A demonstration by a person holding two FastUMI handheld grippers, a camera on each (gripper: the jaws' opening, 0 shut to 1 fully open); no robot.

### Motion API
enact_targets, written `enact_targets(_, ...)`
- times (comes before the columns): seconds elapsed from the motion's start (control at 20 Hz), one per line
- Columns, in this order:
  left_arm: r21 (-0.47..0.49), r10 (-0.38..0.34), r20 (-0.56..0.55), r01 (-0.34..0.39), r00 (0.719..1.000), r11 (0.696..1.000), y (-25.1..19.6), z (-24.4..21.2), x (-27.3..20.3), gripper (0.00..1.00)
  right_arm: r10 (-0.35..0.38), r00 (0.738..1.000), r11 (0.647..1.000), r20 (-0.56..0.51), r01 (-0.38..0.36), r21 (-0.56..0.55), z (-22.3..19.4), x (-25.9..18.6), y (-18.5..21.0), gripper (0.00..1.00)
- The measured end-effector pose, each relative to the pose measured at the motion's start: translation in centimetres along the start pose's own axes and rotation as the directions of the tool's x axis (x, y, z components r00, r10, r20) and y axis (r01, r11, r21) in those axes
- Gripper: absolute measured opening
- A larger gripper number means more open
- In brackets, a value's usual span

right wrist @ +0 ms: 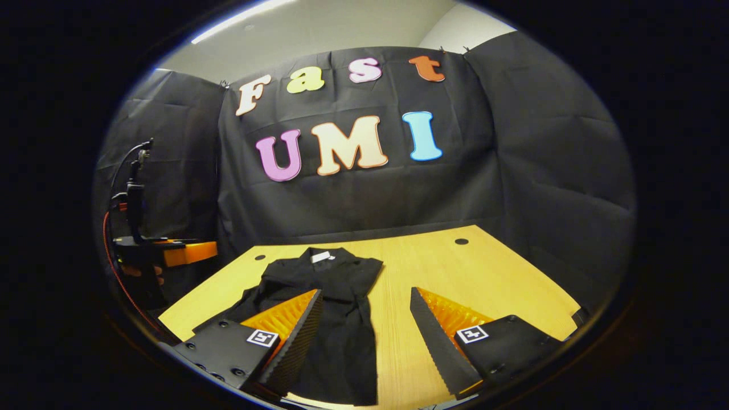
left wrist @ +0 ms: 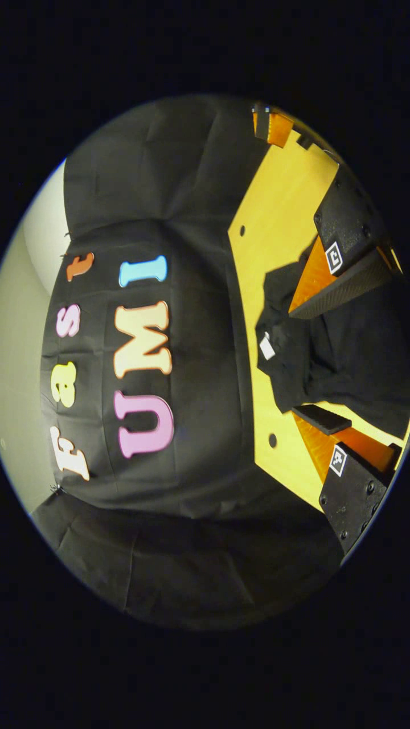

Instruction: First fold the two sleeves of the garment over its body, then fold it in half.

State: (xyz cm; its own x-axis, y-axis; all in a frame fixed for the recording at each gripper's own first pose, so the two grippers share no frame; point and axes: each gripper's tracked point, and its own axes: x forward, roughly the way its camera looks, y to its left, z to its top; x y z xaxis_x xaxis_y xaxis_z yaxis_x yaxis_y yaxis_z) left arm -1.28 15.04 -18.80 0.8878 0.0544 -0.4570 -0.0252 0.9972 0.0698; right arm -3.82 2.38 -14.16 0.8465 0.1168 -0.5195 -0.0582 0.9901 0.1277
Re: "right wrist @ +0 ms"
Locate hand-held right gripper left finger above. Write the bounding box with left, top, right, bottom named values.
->
left=171, top=289, right=323, bottom=398

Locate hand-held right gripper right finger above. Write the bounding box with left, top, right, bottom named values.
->
left=410, top=286, right=564, bottom=399

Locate black jacket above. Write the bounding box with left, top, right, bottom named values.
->
left=193, top=247, right=384, bottom=406

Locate black backdrop cloth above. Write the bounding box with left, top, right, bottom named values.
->
left=94, top=31, right=637, bottom=319

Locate red cable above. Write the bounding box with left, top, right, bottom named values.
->
left=102, top=210, right=167, bottom=338

